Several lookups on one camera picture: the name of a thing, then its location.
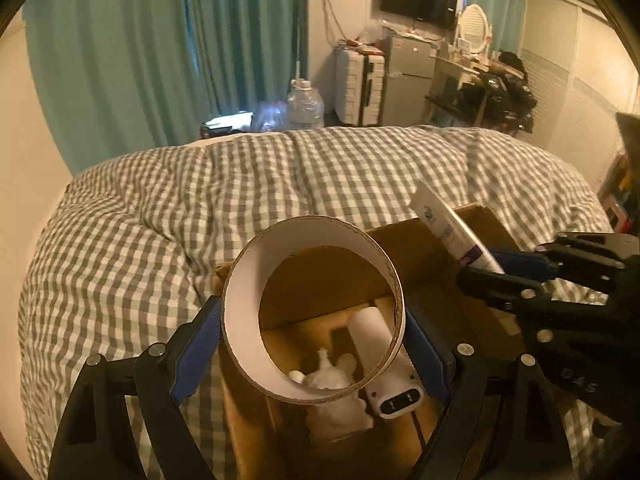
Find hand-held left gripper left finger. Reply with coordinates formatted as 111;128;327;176
47;295;224;480

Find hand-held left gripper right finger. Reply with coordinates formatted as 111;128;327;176
404;304;573;480

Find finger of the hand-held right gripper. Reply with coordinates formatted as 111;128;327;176
487;231;640;285
456;267;618;343

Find wide cardboard tube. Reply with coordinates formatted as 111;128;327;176
221;216;406;407

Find white squeeze tube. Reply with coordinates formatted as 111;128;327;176
409;180;506;275

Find brown cardboard box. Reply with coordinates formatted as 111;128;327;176
212;203;576;480

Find white handheld electric device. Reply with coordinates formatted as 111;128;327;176
348;305;426;419

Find white plush toy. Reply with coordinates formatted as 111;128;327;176
287;347;376;446

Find colourful boxes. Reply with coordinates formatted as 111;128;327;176
600;112;640;234

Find grey checkered blanket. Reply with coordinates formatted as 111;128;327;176
17;125;618;480

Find pile of black bags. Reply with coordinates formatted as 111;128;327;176
460;51;538;136

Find white vanity table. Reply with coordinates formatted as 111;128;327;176
425;55;501;128

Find white wardrobe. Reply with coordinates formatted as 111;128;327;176
520;0;640;188

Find grey mini fridge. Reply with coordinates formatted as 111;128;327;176
382;35;438;126

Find dark bedside item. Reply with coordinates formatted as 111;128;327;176
200;111;254;139

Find white suitcase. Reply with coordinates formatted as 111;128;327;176
334;47;388;127

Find white oval vanity mirror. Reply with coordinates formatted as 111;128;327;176
456;4;492;58

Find clear plastic bag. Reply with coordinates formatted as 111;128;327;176
252;101;291;133

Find teal curtain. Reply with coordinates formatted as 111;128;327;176
187;0;308;113
465;0;528;56
22;0;203;176

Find large clear water bottle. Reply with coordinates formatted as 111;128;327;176
286;80;325;132

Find clutter on suitcase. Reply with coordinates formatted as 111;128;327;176
337;20;396;56

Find white pole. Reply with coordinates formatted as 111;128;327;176
295;0;307;86

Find black cable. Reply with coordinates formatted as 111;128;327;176
410;410;432;463

